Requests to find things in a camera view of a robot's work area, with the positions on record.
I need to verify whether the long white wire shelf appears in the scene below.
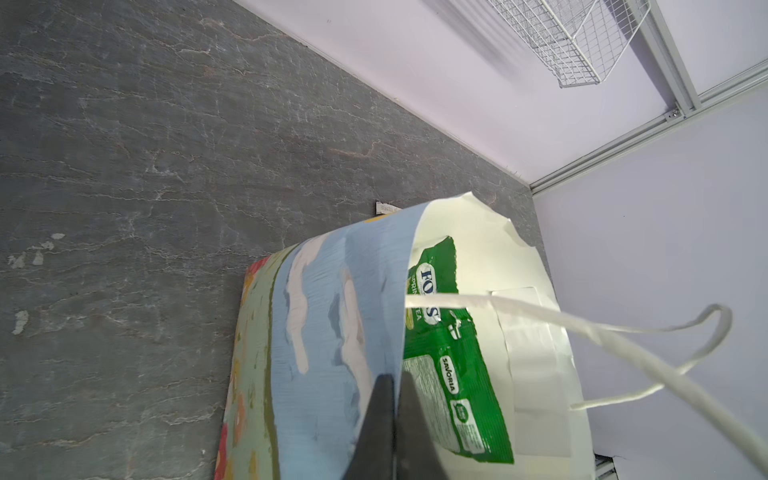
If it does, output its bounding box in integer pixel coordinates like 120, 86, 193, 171
490, 0, 651, 88

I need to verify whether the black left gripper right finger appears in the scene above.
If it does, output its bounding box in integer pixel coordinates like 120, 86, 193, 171
395, 372, 447, 480

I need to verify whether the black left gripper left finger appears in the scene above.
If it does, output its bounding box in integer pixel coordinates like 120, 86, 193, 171
343, 375, 396, 480

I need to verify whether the green Fox's candy packet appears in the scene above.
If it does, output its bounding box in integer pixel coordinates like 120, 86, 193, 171
401, 235, 516, 464

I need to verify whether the white and green paper bag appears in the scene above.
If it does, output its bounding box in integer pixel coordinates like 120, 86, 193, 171
214, 193, 767, 479

